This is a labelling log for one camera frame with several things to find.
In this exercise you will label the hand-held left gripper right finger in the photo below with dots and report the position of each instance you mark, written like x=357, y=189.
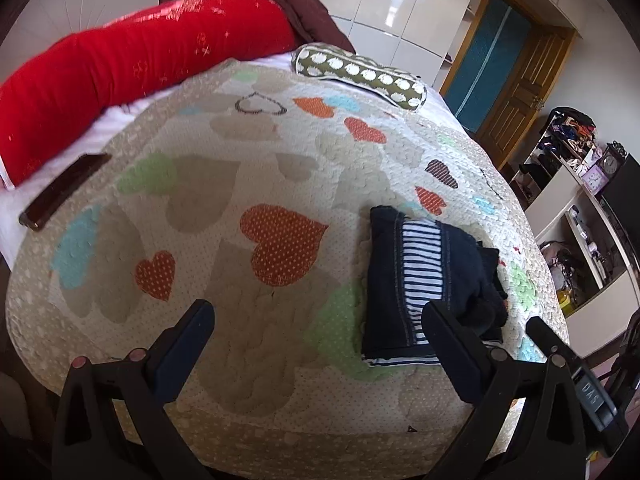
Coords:
x=452, y=351

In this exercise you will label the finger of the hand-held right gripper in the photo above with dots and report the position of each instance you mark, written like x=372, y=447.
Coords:
x=547, y=337

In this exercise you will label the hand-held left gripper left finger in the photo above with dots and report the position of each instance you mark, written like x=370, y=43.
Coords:
x=185, y=345

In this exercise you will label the navy pants with striped lining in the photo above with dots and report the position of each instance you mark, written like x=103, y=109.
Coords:
x=385, y=280

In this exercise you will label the white shelf with clutter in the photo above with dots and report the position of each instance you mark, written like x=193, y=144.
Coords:
x=595, y=320

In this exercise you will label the black monitor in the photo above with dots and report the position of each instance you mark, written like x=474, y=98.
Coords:
x=625, y=200

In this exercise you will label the purple alarm clock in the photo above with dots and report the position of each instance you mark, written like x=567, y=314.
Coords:
x=594, y=180

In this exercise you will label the beige heart-patterned quilt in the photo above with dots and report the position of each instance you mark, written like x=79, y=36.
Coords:
x=225, y=175

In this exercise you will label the black table clock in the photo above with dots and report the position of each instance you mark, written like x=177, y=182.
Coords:
x=611, y=161

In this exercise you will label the white bed sheet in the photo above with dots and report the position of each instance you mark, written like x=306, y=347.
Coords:
x=10, y=220

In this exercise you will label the wooden door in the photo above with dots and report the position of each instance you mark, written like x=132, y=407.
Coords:
x=525, y=95

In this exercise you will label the blue fabric curtain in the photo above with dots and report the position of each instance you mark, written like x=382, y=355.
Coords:
x=485, y=60

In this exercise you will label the long red pillow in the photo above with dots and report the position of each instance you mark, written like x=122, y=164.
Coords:
x=115, y=65

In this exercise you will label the green patterned bolster pillow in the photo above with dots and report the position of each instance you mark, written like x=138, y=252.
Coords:
x=360, y=76

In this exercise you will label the glossy white wardrobe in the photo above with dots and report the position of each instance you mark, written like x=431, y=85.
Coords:
x=390, y=0

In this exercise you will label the dark maroon blanket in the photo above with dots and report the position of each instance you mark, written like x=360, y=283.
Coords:
x=310, y=10

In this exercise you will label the white headboard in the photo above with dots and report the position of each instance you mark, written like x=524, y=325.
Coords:
x=65, y=5

